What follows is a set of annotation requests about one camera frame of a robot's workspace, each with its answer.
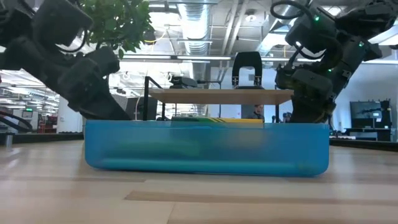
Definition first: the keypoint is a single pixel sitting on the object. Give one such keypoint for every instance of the black stapler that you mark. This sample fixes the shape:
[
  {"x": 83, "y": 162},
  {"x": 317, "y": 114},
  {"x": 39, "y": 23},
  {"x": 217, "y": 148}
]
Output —
[{"x": 183, "y": 81}]

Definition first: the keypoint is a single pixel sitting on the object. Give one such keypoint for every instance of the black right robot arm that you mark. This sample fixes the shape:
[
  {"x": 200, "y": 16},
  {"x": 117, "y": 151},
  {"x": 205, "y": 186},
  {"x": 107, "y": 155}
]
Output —
[{"x": 351, "y": 34}]

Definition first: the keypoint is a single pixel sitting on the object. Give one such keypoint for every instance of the green leafy plant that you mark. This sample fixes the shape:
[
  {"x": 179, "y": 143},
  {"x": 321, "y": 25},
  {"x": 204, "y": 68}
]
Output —
[{"x": 118, "y": 21}]

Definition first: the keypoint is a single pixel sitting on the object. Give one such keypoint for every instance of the silver ventilation duct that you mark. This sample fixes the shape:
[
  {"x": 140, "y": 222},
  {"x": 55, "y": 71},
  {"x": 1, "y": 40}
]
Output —
[{"x": 196, "y": 31}]

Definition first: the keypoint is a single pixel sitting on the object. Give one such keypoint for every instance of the yellow green crayon box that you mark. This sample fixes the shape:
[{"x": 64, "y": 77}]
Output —
[{"x": 236, "y": 120}]

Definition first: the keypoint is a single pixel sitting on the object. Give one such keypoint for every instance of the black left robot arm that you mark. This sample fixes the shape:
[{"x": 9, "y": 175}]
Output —
[{"x": 31, "y": 53}]

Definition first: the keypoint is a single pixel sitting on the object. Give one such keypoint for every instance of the person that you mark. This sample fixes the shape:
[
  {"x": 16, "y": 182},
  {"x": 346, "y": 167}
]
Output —
[{"x": 257, "y": 112}]

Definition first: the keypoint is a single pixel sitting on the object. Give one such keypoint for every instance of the black hole punch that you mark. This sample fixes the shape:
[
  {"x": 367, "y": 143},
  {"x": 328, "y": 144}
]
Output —
[{"x": 247, "y": 60}]

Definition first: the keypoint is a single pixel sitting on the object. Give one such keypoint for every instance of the black display panel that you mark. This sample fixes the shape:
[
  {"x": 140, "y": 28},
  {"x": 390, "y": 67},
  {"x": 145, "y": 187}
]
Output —
[{"x": 367, "y": 113}]

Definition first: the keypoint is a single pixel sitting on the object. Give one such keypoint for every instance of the blue translucent plastic pencil box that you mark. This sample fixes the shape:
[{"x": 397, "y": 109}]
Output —
[{"x": 217, "y": 155}]

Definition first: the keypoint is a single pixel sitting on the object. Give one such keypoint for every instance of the wooden riser shelf black legs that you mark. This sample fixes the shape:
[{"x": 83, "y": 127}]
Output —
[{"x": 217, "y": 96}]

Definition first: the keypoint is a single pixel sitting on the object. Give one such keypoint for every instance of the ceiling strip light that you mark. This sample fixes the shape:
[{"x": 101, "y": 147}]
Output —
[{"x": 186, "y": 58}]

